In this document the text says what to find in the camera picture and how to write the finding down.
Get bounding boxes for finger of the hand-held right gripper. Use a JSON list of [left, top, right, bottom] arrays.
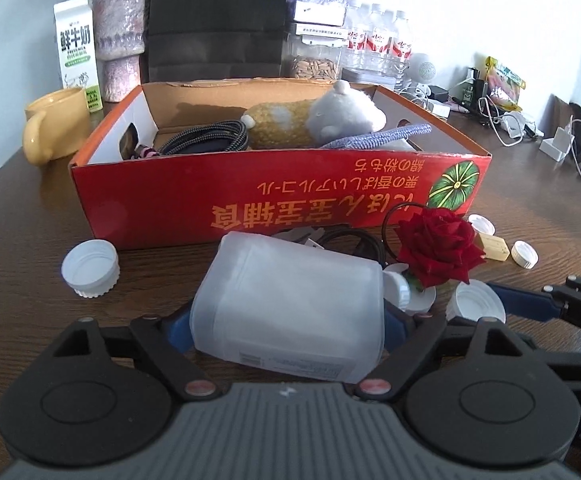
[[538, 346, 581, 387], [485, 275, 581, 335]]

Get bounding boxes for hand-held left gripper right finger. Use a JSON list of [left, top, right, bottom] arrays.
[[355, 308, 537, 401]]

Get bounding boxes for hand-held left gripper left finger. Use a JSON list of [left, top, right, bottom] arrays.
[[50, 305, 221, 402]]

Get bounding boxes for small white cap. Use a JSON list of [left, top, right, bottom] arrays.
[[468, 214, 496, 236], [511, 241, 539, 269]]

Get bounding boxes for wide white cap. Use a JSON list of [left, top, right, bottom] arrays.
[[445, 280, 507, 325]]

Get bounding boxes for beige small block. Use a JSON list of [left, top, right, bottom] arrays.
[[481, 232, 511, 261]]

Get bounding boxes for red rose white base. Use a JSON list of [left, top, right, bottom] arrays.
[[383, 207, 487, 317]]

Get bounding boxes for thin black cable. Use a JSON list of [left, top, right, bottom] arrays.
[[275, 207, 421, 267]]

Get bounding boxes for white ridged bottle cap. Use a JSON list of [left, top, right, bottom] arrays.
[[61, 240, 120, 299]]

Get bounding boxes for translucent plastic bottle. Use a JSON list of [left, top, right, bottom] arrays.
[[189, 232, 412, 384]]

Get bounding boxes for red cardboard box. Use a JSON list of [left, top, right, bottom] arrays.
[[68, 77, 492, 252]]

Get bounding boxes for purple fabric pouch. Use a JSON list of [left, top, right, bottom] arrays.
[[321, 122, 432, 151]]

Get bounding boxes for black braided cable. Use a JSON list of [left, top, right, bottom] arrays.
[[138, 120, 250, 159]]

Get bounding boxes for yellow white plush toy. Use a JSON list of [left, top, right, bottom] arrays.
[[240, 79, 387, 150]]

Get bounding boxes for white power strip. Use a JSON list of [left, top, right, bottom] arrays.
[[538, 137, 569, 162]]

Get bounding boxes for white plug charger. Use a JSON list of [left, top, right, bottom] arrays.
[[553, 127, 574, 154]]

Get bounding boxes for brown panel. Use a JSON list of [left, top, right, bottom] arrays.
[[551, 92, 581, 166]]

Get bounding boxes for white charger block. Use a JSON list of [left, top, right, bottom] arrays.
[[423, 100, 452, 120]]

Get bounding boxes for yellow snack bag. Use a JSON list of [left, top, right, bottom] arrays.
[[485, 56, 528, 112]]

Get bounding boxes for dark small bottle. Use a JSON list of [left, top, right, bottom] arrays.
[[463, 66, 489, 106]]

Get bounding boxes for white earphones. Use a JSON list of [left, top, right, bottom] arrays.
[[398, 82, 432, 106]]

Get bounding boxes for yellow mug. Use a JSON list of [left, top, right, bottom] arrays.
[[23, 86, 94, 166]]

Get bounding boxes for small white robot speaker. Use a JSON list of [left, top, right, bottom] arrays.
[[405, 52, 437, 86]]

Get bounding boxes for clear seed container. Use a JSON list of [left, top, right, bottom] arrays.
[[285, 34, 347, 81]]

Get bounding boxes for clear water bottle red label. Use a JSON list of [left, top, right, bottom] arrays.
[[365, 4, 394, 74], [388, 10, 414, 86], [343, 0, 372, 69]]

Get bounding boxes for grey flower vase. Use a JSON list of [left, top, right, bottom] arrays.
[[91, 0, 151, 103]]

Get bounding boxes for white milk carton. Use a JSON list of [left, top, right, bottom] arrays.
[[53, 0, 104, 113]]

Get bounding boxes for flat white box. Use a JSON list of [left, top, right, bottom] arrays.
[[290, 22, 347, 37]]

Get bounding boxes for black paper bag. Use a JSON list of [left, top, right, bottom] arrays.
[[140, 0, 291, 84]]

